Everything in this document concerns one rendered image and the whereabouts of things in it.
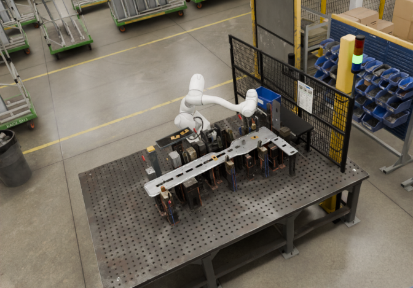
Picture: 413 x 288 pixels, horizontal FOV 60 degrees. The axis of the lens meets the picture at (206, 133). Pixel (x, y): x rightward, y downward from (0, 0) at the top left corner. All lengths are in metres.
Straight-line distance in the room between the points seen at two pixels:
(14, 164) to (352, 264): 4.29
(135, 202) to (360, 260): 2.25
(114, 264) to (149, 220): 0.50
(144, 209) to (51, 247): 1.46
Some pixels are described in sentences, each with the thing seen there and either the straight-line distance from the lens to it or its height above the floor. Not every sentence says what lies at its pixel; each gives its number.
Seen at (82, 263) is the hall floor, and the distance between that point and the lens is 4.31.
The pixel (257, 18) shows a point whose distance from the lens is 5.98.
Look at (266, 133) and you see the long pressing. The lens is 3.63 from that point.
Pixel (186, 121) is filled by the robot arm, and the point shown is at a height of 1.01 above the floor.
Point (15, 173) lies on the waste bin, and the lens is 5.54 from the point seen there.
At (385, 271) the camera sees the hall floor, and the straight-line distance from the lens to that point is 3.94.
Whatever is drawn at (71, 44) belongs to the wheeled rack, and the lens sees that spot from 9.09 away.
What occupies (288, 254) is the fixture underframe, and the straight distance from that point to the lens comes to 3.88.
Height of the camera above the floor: 3.25
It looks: 37 degrees down
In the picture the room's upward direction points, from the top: 10 degrees counter-clockwise
